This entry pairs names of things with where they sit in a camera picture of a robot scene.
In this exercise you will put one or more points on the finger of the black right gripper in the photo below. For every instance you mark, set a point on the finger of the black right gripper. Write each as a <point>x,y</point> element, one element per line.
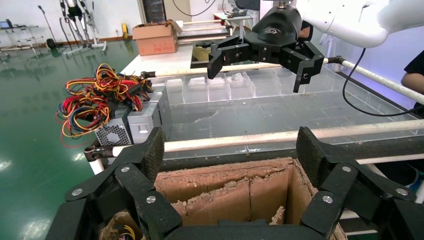
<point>306,63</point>
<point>228,51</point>

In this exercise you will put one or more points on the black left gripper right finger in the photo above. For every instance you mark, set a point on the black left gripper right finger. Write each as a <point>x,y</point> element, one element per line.
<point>334,195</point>

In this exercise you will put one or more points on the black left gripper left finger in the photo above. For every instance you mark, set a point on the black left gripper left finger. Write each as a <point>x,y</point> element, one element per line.
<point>145,205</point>

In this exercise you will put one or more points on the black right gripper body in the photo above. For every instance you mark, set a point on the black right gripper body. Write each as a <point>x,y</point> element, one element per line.
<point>278,30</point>

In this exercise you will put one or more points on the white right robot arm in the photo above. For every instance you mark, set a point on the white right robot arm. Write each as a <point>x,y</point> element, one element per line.
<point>357,23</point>

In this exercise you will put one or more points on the person arm black sleeve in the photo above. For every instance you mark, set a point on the person arm black sleeve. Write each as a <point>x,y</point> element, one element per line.
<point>414,81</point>

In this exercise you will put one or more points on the yellowish cloth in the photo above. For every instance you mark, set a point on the yellowish cloth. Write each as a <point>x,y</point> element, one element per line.
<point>201,54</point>

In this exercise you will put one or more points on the black pipe connector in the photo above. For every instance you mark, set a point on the black pipe connector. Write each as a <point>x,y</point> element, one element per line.
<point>96,153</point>
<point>334,60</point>
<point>148,74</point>

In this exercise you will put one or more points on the white desk with equipment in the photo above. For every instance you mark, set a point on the white desk with equipment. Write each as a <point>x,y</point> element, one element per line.
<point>232,16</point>

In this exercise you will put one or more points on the clear acrylic divider tray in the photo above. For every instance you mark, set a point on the clear acrylic divider tray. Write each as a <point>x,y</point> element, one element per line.
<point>238,89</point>

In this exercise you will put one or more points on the white vertical pipe leg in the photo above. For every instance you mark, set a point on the white vertical pipe leg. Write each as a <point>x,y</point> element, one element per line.
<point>96,167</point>

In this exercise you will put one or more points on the white table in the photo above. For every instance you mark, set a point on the white table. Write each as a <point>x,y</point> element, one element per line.
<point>159,63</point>

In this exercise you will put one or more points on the brown cardboard carton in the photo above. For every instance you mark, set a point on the brown cardboard carton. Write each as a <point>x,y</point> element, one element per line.
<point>155,39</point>

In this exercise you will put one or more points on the grey power supply mesh face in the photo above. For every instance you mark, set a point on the grey power supply mesh face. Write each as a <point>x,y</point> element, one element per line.
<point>112,132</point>

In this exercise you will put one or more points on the black pillar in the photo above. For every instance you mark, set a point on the black pillar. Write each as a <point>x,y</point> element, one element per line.
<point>154,10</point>

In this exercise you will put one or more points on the worn cardboard box with dividers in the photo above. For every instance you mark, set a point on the worn cardboard box with dividers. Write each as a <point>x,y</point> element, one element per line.
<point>232,195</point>

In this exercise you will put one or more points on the yellow upright object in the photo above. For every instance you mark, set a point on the yellow upright object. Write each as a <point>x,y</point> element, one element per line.
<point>125,31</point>

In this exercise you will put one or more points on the robot legs on stand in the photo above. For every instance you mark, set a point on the robot legs on stand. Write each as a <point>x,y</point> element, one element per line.
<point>74,11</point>

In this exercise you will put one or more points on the small laptop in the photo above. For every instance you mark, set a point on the small laptop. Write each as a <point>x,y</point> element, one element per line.
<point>5,24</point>

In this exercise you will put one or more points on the white pipe frame rack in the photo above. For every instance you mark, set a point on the white pipe frame rack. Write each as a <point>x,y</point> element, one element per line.
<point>205,31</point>

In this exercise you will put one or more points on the long white rail pipe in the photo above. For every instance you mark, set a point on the long white rail pipe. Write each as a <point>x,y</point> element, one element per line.
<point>232,140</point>

